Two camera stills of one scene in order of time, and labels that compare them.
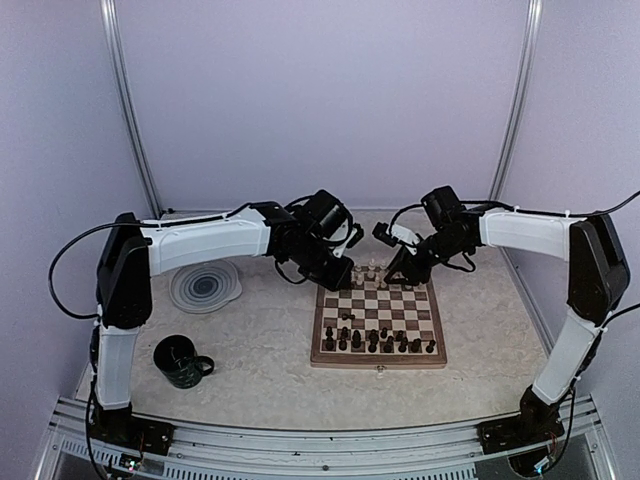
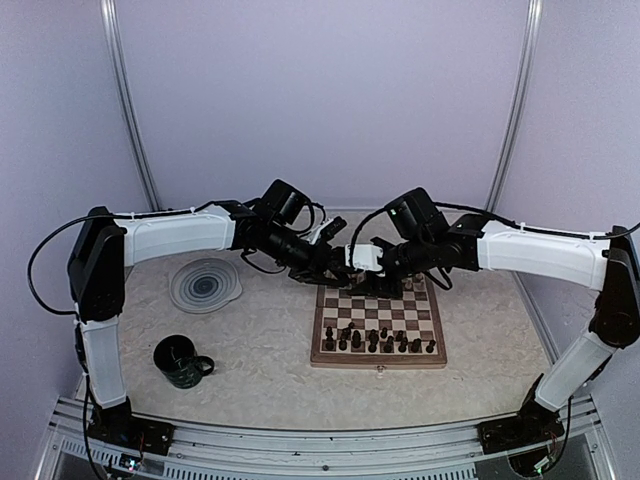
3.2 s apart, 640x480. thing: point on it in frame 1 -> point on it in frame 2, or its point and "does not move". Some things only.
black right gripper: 415,273 -> 373,286
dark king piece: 389,347 does not move
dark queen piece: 356,339 does not move
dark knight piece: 374,339 does not move
